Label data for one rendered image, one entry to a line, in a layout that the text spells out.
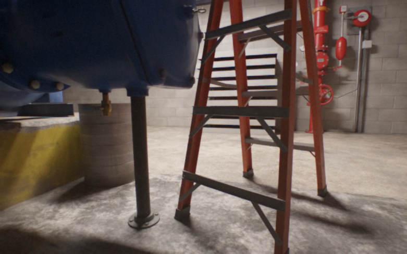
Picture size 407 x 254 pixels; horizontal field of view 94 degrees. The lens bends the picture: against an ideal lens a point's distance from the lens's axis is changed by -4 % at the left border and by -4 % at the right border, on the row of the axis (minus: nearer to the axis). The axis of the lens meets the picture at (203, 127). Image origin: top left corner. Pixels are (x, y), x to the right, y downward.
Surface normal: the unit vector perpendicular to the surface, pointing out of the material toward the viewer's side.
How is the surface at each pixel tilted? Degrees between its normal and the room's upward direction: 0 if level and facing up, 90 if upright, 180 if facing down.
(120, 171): 90
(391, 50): 90
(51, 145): 90
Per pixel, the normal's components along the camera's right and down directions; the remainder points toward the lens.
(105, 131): 0.25, 0.12
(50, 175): 0.95, 0.04
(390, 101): -0.31, 0.12
